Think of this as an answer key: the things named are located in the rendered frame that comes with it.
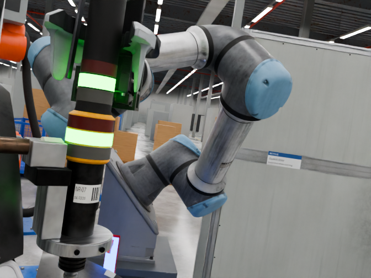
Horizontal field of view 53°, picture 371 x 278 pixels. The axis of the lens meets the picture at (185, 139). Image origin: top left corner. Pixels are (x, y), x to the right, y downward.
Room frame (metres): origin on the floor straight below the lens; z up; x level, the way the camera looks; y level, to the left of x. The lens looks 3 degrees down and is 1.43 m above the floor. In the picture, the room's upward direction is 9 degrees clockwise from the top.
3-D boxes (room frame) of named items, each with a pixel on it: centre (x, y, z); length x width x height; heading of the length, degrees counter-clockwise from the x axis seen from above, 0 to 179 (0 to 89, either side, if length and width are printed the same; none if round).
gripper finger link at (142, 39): (0.36, 0.06, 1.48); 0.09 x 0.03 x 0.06; 19
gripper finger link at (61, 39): (0.36, 0.13, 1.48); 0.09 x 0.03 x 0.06; 167
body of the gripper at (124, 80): (0.46, 0.10, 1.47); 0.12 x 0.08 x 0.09; 3
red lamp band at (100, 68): (0.35, 0.09, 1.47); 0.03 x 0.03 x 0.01
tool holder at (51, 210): (0.35, 0.10, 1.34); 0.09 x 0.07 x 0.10; 128
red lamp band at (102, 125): (0.35, 0.09, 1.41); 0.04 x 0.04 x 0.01
